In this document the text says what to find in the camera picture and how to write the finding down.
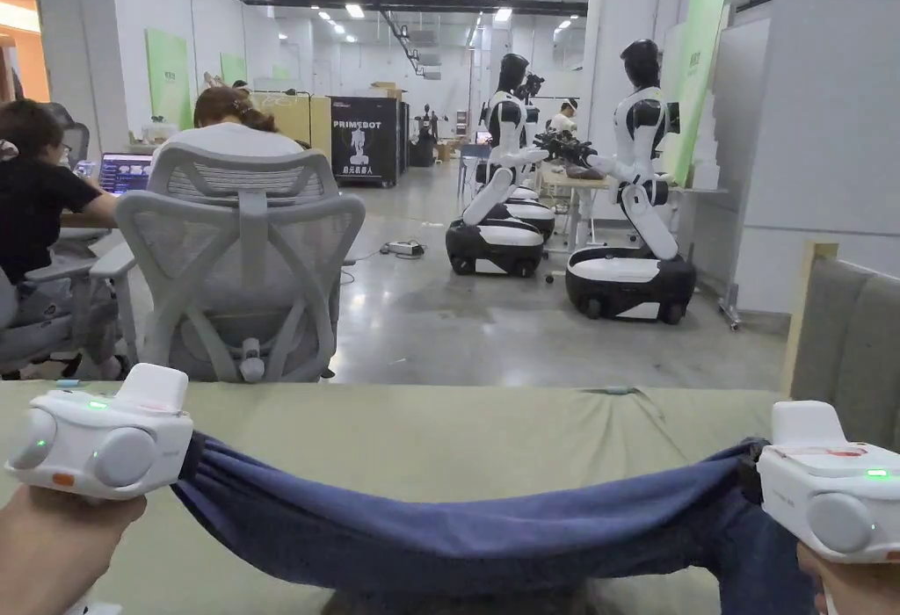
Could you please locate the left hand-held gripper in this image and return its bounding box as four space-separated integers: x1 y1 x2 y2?
4 362 194 505

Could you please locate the open laptop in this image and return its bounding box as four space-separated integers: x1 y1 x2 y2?
97 152 156 196

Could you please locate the grey padded headboard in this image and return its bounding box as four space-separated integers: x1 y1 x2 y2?
781 241 900 423

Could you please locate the bed with beige sheet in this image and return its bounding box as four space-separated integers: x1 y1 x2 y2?
0 379 799 615

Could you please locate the wooden table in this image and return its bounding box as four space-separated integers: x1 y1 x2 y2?
538 169 612 254

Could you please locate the dark blue shirt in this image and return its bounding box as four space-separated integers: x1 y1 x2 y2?
171 430 824 615

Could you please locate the person's left hand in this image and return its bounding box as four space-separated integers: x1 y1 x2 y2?
0 482 149 615

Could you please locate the white and black humanoid robot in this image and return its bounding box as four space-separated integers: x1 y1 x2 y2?
504 182 558 243
445 53 556 277
533 38 699 327

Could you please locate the person's right hand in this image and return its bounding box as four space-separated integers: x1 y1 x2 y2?
796 543 900 615

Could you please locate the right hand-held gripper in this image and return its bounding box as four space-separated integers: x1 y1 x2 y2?
744 400 900 564

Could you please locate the grey mesh office chair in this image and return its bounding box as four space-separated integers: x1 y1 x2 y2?
90 141 367 384
0 103 136 370

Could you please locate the black printed crate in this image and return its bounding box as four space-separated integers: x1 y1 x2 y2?
329 95 410 189

